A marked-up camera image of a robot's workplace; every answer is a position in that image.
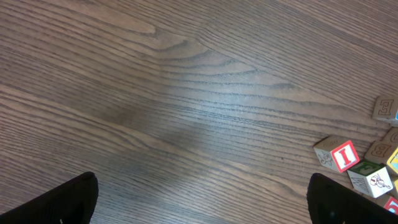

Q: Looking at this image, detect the red Q letter block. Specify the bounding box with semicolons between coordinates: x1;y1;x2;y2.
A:
375;194;398;215

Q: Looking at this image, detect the blue letter block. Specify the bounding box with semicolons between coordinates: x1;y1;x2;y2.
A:
372;96;397;126

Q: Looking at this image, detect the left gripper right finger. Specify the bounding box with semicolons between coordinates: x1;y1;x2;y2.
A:
307;173;397;224

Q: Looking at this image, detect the red I letter block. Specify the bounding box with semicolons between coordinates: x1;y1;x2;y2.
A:
313;135;360;173

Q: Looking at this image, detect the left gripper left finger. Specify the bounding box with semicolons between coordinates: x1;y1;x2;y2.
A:
1;172;99;224

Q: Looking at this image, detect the white picture block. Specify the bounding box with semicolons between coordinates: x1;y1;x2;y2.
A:
347;159;394;198

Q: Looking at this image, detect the yellow block middle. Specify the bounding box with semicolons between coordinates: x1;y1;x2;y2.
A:
364;141;397;175

